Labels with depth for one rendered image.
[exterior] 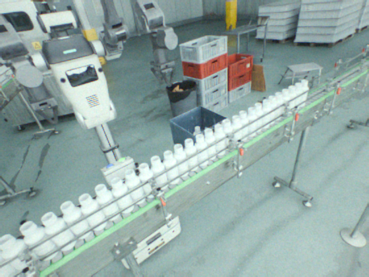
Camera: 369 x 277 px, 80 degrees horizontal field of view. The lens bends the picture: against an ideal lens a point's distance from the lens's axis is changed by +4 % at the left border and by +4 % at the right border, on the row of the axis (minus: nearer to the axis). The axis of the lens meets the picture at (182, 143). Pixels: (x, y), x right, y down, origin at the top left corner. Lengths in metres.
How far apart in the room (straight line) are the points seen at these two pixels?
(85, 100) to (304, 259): 1.83
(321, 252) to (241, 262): 0.59
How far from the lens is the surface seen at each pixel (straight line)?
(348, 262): 2.11
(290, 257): 1.99
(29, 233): 0.89
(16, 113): 4.81
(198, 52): 3.12
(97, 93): 1.31
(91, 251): 0.98
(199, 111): 1.77
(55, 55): 1.33
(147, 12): 0.90
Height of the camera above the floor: 1.71
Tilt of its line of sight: 35 degrees down
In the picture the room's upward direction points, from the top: 9 degrees counter-clockwise
